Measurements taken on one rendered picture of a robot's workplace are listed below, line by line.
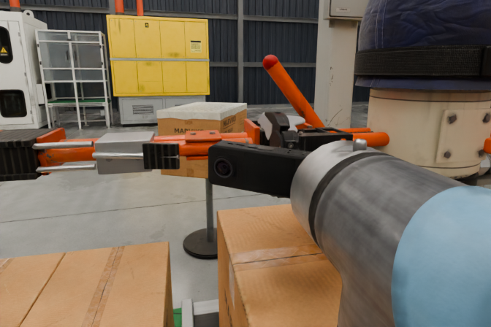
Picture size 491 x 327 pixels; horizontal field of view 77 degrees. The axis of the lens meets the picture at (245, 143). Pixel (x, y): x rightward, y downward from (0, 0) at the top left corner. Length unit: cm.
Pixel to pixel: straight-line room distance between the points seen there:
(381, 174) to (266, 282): 31
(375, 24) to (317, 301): 39
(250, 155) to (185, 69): 737
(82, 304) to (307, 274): 83
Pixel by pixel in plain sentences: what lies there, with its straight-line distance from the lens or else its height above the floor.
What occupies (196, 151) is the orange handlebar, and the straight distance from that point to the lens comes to 43.
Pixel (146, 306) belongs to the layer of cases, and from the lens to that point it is 111.
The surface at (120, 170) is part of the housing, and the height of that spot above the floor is 111.
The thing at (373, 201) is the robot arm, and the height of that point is 117.
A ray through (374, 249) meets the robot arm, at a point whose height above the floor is 115.
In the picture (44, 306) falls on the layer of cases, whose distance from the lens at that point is 123.
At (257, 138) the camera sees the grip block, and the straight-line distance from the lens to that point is 42.
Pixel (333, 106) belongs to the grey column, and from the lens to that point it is 156.
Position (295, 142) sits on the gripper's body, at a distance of 33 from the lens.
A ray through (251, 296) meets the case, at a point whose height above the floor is 95.
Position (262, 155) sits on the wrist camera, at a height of 116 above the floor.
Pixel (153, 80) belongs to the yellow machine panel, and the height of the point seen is 108.
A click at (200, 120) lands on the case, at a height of 98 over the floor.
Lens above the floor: 124
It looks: 13 degrees down
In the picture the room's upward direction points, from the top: straight up
